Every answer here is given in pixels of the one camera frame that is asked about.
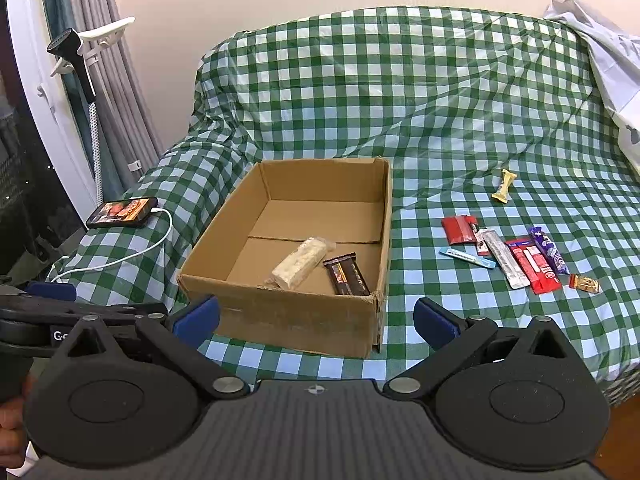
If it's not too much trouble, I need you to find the purple snack packet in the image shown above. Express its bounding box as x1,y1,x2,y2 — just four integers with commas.
528,226,571,276

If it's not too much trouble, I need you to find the yellow twisted candy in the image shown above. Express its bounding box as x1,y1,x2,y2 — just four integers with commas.
491,169,517,204

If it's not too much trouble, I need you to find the white plastic hanger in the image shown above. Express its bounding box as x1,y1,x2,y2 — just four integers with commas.
50,16,136,78

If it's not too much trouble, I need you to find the brown cardboard box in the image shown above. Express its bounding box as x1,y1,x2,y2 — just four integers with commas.
177,156,393,360

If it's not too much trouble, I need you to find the red coffee stick packet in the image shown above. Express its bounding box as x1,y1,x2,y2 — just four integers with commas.
504,238,534,284

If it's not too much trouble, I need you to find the dark brown chocolate bar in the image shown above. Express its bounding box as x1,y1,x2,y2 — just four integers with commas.
322,253,372,297

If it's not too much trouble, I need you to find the black garment steamer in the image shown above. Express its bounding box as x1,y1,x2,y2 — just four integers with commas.
46,27,104,202

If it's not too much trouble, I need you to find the person's left hand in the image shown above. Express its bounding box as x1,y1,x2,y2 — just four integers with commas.
0,377,38,468

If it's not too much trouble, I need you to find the green checked blanket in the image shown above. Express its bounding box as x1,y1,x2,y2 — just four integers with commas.
47,5,640,406

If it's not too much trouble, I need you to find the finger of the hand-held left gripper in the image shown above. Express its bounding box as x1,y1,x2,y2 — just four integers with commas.
0,294,168,331
20,281,78,306

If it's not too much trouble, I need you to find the grey curtain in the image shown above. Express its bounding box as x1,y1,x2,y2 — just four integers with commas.
37,0,162,196

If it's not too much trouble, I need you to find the small orange candy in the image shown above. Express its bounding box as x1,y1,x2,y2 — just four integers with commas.
569,273,602,294

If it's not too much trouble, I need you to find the white charging cable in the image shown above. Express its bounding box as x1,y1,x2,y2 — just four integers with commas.
49,206,174,283

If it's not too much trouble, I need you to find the white puffed rice bar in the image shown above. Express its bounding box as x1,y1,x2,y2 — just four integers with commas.
271,236,337,290

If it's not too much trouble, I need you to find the blue white stick packet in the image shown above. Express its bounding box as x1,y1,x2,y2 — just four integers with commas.
439,247,497,270

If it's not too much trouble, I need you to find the silver stick packet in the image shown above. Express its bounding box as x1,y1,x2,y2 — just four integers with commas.
481,229,529,290

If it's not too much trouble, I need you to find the dark panel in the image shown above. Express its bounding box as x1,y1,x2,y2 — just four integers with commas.
0,72,87,283

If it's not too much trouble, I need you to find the white door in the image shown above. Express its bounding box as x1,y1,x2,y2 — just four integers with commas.
0,0,101,221

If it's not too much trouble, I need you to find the red square sachet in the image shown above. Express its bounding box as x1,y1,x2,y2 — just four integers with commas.
442,215,479,245

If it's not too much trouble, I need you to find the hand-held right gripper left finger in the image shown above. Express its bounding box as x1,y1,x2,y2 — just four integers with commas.
50,294,251,401

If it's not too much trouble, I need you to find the pale blue crumpled sheet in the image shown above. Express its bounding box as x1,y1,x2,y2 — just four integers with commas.
542,0,640,181

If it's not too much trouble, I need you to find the red wafer bar packet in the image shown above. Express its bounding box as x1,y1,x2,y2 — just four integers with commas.
517,245,562,295

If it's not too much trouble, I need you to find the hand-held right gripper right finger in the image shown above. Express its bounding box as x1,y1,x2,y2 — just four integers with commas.
382,296,573,401

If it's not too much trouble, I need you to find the black smartphone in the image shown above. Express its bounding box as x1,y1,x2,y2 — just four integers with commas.
86,197,160,230

